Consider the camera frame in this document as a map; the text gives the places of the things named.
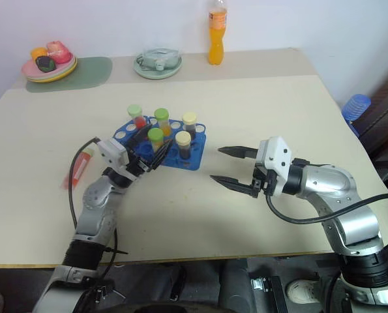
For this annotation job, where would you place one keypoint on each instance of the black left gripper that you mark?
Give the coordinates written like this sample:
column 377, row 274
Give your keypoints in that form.
column 137, row 166

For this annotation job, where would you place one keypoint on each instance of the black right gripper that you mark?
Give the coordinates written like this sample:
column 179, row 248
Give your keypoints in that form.
column 262, row 181

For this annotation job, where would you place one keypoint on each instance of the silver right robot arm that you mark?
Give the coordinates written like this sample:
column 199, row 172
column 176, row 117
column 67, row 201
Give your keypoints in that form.
column 327, row 179

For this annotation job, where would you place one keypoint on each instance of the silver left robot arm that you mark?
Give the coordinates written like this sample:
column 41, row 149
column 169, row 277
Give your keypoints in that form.
column 96, row 208

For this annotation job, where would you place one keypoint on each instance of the blue test tube rack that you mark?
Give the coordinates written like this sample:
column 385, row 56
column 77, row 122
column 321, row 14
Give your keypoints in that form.
column 193, row 156

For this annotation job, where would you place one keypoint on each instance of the red-orange loose test tube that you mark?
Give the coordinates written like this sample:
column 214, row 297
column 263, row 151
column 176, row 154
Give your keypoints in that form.
column 80, row 166

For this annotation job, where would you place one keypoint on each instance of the green-capped yellow liquid tube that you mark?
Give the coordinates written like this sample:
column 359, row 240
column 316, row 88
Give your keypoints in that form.
column 155, row 137

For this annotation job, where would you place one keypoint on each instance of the green-capped orange liquid tube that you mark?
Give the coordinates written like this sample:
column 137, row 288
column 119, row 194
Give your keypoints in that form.
column 163, row 120

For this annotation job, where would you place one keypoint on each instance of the yellow-capped dark liquid tube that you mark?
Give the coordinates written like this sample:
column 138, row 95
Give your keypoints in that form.
column 184, row 145
column 190, row 122

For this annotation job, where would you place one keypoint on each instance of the green-capped red liquid tube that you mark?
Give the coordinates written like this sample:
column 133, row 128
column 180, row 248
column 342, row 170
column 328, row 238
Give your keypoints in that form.
column 135, row 112

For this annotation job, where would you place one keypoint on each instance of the pale green plate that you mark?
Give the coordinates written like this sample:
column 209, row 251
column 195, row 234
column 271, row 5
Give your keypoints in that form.
column 158, row 73

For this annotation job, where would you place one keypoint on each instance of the green placemat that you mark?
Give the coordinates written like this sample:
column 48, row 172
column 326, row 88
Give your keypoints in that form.
column 92, row 71

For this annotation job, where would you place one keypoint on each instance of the dark grey rounded shape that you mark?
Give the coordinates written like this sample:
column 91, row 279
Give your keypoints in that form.
column 236, row 287

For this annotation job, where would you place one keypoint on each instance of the orange soda bottle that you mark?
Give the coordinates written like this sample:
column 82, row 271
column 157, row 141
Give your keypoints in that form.
column 217, row 39

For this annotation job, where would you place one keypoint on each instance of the stack of coloured plates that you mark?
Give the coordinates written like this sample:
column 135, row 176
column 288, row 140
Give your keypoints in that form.
column 47, row 75

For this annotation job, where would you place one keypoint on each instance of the blue ribbed plastic object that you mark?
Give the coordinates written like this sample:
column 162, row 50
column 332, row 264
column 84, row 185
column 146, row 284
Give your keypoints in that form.
column 355, row 109

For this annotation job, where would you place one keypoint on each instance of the pink toy peach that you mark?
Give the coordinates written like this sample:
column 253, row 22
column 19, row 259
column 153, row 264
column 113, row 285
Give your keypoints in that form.
column 59, row 51

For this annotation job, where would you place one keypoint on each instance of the dark purple toy fruit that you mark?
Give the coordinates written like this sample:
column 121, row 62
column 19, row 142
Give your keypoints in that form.
column 45, row 63

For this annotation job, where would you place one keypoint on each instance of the white shoe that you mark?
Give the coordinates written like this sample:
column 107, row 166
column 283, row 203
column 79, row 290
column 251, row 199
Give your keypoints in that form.
column 303, row 290

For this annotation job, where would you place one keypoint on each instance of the orange toy fruit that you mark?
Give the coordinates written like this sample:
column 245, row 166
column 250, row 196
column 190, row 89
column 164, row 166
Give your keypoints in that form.
column 38, row 52

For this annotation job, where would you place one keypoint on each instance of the dark wooden furniture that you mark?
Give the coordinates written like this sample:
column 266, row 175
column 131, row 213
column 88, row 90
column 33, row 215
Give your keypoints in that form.
column 386, row 117

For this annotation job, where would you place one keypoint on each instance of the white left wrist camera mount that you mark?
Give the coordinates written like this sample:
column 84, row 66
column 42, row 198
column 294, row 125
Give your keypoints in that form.
column 113, row 152

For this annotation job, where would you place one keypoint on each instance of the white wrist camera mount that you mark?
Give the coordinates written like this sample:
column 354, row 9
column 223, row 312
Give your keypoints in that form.
column 276, row 153
column 113, row 152

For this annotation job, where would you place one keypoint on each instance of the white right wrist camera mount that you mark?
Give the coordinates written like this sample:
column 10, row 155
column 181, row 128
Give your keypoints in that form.
column 276, row 153

